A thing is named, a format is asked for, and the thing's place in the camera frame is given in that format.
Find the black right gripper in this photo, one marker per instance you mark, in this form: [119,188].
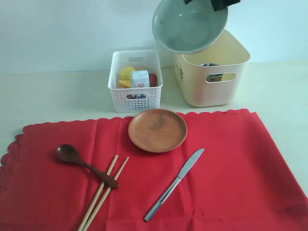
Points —
[219,5]

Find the pale green ceramic bowl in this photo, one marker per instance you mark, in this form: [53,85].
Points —
[187,28]

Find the stainless steel cup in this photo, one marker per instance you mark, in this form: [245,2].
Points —
[212,77]

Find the red sausage piece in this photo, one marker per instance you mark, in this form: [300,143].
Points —
[153,80]

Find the blue white milk carton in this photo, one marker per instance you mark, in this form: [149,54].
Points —
[140,79]

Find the yellow lemon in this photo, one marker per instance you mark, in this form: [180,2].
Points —
[125,73]

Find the yellow cheese wedge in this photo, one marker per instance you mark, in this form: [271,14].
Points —
[125,84]

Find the brown clay plate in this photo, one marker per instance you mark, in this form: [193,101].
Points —
[157,130]

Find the dark wooden spoon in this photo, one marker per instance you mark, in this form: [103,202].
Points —
[68,153]

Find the cream plastic bin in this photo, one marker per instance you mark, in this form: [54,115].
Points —
[232,58]

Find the white perforated plastic basket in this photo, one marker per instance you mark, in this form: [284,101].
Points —
[135,99]

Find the red scalloped cloth mat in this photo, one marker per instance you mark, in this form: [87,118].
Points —
[240,182]

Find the steel table knife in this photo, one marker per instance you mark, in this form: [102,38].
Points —
[182,173]

